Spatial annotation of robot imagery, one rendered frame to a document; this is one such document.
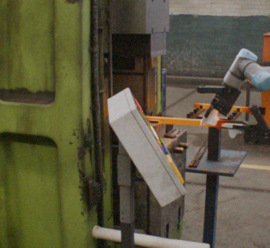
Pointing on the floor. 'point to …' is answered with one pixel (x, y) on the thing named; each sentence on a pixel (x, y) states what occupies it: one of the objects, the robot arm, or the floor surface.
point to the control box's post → (126, 210)
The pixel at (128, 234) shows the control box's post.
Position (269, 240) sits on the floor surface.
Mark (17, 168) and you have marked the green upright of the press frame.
